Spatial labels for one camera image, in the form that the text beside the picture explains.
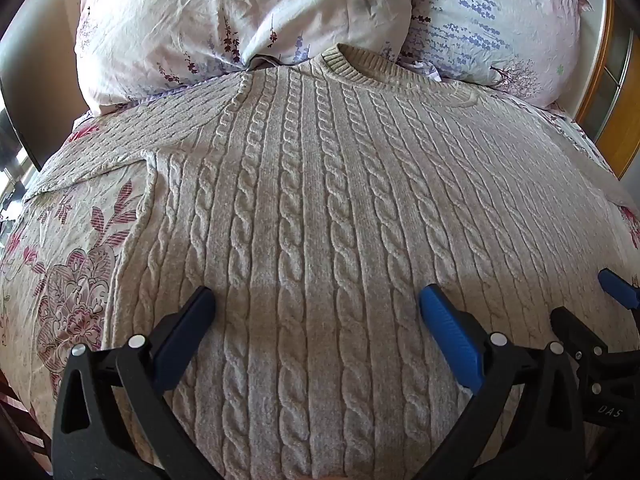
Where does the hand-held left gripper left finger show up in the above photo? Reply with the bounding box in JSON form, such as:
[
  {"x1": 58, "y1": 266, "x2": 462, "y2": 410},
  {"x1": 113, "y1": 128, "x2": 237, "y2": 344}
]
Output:
[{"x1": 50, "y1": 285, "x2": 237, "y2": 480}]

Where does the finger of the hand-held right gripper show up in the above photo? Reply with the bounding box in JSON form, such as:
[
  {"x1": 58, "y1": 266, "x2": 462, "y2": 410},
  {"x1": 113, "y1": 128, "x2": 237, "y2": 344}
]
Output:
[
  {"x1": 549, "y1": 306, "x2": 612, "y2": 367},
  {"x1": 598, "y1": 268, "x2": 640, "y2": 311}
]

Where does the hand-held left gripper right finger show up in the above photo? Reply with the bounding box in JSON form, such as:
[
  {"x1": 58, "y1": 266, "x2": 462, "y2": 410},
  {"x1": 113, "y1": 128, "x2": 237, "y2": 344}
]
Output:
[{"x1": 418, "y1": 284, "x2": 587, "y2": 480}]

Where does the beige cable knit sweater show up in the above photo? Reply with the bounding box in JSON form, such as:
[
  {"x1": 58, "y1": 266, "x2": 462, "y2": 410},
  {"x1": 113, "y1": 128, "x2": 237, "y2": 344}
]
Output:
[{"x1": 22, "y1": 43, "x2": 637, "y2": 480}]

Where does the floral bed sheet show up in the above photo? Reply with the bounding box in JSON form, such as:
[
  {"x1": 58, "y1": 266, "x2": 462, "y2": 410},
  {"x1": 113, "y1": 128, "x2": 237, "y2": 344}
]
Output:
[{"x1": 0, "y1": 62, "x2": 640, "y2": 466}]

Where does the wooden wardrobe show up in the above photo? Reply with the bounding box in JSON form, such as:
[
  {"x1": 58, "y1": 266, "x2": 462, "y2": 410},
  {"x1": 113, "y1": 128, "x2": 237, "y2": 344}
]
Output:
[{"x1": 574, "y1": 0, "x2": 640, "y2": 181}]

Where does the dark furniture panel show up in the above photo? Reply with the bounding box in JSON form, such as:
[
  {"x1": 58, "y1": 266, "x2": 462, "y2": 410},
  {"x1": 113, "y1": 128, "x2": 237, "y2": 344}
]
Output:
[{"x1": 0, "y1": 72, "x2": 44, "y2": 173}]

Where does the purple floral pillow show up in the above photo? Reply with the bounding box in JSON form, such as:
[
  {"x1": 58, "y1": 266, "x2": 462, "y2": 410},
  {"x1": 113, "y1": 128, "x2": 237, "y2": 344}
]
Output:
[{"x1": 397, "y1": 0, "x2": 594, "y2": 109}]

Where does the pink floral pillow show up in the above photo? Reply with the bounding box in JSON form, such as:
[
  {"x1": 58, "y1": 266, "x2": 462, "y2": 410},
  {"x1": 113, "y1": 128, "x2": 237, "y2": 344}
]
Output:
[{"x1": 73, "y1": 0, "x2": 414, "y2": 117}]

